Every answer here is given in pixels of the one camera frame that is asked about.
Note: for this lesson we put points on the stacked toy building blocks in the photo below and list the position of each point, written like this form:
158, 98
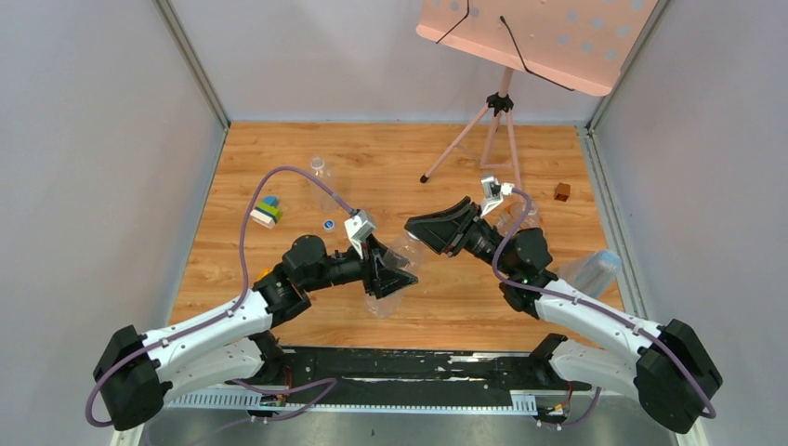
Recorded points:
267, 212

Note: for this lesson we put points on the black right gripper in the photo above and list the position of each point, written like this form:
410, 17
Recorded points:
448, 231

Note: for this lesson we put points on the clear bottle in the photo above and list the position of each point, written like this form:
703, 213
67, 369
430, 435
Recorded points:
399, 266
321, 170

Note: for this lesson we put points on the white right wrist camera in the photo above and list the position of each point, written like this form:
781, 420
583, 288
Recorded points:
494, 192

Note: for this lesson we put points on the small brown cube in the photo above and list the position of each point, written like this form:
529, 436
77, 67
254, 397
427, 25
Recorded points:
562, 192

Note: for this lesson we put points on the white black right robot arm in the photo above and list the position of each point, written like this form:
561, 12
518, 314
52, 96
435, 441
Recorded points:
603, 320

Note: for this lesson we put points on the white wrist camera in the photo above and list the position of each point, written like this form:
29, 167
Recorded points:
494, 192
360, 229

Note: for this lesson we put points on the orange label plastic bottle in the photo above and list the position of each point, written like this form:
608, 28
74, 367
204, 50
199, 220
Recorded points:
511, 221

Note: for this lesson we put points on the yellow triangular toy block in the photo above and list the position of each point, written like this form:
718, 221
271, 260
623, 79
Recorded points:
263, 273

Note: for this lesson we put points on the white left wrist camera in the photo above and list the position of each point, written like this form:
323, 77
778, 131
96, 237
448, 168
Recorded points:
360, 229

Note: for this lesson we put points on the pink music stand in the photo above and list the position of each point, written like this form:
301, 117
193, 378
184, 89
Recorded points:
579, 46

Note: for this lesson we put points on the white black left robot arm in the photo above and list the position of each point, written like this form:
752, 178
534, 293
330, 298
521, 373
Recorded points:
203, 338

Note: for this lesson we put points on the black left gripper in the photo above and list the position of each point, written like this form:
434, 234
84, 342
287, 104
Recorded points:
374, 267

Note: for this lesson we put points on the black metal base rail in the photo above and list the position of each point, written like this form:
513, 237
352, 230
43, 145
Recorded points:
408, 378

